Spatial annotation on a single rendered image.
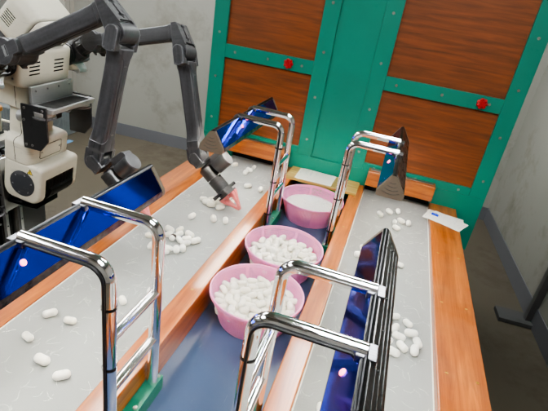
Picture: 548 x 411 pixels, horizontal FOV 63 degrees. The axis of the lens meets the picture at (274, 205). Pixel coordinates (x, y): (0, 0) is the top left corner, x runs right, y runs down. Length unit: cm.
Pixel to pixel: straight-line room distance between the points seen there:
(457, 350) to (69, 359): 94
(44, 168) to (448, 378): 152
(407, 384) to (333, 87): 133
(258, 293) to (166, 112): 332
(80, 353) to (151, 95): 357
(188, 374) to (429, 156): 142
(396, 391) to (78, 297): 82
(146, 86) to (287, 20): 259
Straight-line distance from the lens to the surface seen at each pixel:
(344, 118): 209
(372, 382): 62
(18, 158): 190
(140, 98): 454
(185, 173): 195
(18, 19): 176
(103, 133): 142
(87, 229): 90
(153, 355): 102
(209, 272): 132
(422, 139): 209
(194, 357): 119
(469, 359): 130
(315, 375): 111
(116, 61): 137
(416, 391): 118
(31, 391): 107
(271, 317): 64
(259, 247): 153
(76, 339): 116
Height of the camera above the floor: 152
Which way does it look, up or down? 26 degrees down
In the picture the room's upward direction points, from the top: 10 degrees clockwise
